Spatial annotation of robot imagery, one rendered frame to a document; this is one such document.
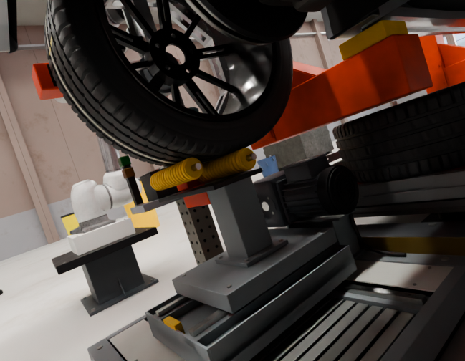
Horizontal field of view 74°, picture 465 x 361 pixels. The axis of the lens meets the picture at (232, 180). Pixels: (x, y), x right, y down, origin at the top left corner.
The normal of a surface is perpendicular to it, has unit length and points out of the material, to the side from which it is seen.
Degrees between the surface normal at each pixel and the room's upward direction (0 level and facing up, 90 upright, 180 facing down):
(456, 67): 90
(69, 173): 90
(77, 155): 90
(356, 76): 90
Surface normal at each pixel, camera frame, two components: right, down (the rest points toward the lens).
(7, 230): 0.53, -0.14
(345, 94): -0.77, 0.29
